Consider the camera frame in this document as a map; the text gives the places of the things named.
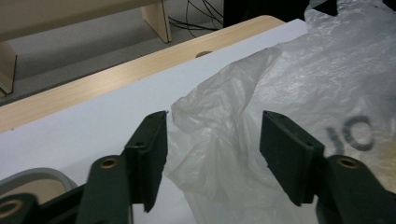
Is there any clear smiley plastic bag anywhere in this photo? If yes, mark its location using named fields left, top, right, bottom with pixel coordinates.
left=163, top=0, right=396, bottom=224

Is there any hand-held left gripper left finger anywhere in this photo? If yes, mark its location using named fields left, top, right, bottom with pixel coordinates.
left=123, top=109, right=169, bottom=214

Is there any bundle of black floor cables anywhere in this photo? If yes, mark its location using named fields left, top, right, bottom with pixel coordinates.
left=167, top=0, right=226, bottom=33

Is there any light wooden table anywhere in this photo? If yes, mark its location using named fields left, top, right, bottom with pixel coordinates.
left=0, top=14, right=286, bottom=134

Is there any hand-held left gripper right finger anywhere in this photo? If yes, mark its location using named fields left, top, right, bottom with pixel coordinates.
left=259, top=109, right=327, bottom=207

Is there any beige bin with grey rim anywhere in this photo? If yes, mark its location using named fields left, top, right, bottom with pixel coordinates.
left=0, top=166, right=79, bottom=207

